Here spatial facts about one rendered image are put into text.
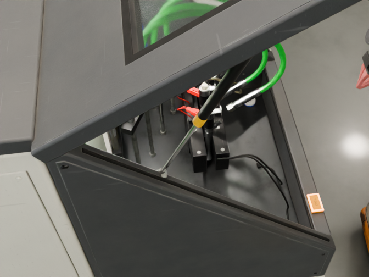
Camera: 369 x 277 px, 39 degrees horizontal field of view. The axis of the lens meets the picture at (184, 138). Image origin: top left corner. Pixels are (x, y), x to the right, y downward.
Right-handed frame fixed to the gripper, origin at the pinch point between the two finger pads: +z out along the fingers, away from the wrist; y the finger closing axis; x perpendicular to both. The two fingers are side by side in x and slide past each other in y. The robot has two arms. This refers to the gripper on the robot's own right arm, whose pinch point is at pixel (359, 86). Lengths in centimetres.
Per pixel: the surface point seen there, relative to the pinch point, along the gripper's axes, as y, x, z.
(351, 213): -14, 63, 80
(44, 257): 55, -78, 26
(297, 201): 30.8, -13.9, 19.7
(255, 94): 16.5, -37.1, -0.1
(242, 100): 16.7, -38.8, 2.9
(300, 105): -80, 52, 84
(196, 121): 50, -64, -21
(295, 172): 26.1, -17.7, 13.8
